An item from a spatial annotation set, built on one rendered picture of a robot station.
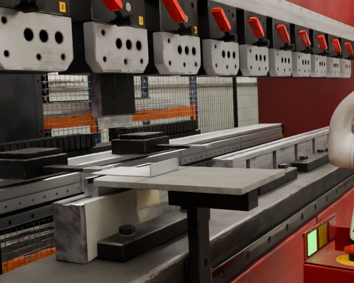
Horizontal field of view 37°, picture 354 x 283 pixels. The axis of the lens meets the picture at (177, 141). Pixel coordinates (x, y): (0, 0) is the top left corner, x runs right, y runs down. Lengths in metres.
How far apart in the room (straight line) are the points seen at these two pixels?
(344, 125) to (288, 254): 0.37
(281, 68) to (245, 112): 7.51
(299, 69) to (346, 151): 0.64
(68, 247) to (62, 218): 0.05
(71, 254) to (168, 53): 0.42
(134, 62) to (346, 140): 0.50
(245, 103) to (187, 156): 7.47
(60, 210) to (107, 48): 0.27
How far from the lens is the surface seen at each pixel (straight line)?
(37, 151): 1.08
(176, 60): 1.05
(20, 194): 1.10
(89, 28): 0.86
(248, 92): 9.16
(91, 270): 0.83
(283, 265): 1.33
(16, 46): 0.73
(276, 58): 1.56
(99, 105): 0.91
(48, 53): 0.77
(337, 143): 1.17
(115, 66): 0.88
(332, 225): 1.27
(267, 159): 1.54
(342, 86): 2.98
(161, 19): 1.02
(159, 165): 0.89
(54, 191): 1.17
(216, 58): 1.20
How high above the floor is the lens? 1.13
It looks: 5 degrees down
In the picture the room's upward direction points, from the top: 3 degrees counter-clockwise
